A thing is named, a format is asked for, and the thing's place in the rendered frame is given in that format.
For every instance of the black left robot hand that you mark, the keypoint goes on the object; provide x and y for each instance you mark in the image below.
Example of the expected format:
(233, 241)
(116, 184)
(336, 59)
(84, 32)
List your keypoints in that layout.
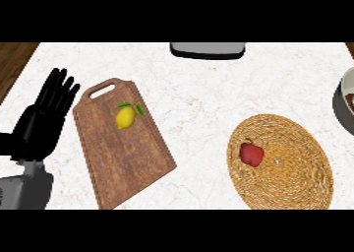
(40, 126)

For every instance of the grey bowl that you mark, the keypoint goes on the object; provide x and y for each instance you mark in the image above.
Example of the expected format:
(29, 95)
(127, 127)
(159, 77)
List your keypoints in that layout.
(350, 101)

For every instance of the round woven wicker placemat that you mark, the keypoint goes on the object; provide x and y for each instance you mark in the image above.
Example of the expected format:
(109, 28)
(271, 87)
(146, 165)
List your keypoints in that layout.
(280, 162)

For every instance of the yellow lemon with leaves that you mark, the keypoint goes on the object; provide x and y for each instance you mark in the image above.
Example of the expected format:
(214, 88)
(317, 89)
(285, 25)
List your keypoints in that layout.
(127, 116)

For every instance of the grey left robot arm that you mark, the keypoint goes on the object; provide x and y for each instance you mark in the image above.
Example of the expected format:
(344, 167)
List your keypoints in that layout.
(20, 190)

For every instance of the grey and black appliance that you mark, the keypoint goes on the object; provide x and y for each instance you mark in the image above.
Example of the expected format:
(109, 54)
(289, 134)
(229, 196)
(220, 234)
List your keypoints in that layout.
(206, 50)

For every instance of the red bell pepper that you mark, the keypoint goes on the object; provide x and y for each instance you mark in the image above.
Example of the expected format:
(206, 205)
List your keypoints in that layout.
(251, 153)

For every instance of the brown wooden cutting board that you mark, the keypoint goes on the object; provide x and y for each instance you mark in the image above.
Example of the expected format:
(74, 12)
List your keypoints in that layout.
(121, 144)

